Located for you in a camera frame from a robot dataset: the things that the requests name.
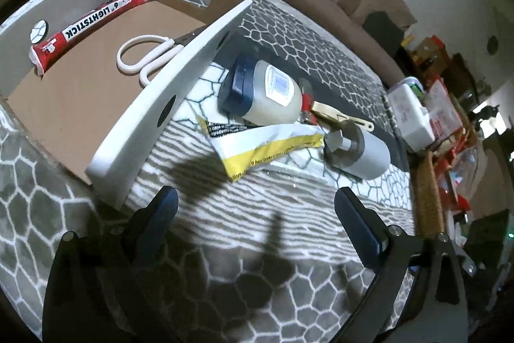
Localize grey cylindrical motor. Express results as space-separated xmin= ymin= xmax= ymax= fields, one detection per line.
xmin=324 ymin=122 xmax=390 ymax=180

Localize yellow white foil packet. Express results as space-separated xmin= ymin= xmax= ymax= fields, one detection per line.
xmin=197 ymin=117 xmax=324 ymax=182

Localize red lightstick packet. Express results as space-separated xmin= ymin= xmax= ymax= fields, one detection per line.
xmin=29 ymin=0 xmax=151 ymax=77

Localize patterned grey blanket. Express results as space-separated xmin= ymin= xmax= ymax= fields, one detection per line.
xmin=1 ymin=0 xmax=414 ymax=342

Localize white plastic container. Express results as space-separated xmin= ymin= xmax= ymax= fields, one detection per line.
xmin=387 ymin=77 xmax=435 ymax=152

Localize red lighter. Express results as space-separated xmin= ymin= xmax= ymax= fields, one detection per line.
xmin=298 ymin=78 xmax=317 ymax=125

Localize grey cardboard tray box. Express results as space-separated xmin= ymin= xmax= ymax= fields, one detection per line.
xmin=1 ymin=0 xmax=250 ymax=208

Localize blue-capped cream bottle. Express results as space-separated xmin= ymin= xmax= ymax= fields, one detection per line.
xmin=218 ymin=54 xmax=302 ymax=126

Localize dark cushion on sofa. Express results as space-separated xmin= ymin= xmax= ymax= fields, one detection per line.
xmin=362 ymin=11 xmax=404 ymax=57

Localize white handled scissors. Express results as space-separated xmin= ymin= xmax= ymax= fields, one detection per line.
xmin=116 ymin=25 xmax=207 ymax=88

